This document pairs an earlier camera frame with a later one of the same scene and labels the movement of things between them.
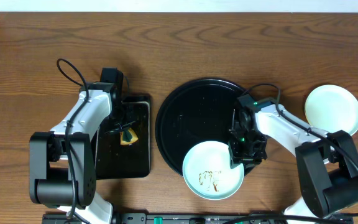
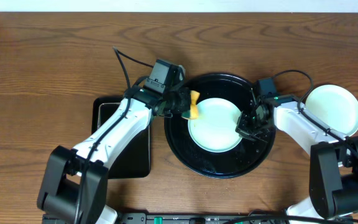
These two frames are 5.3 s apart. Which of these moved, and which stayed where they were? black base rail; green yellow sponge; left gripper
Moved: left gripper; green yellow sponge
Stayed: black base rail
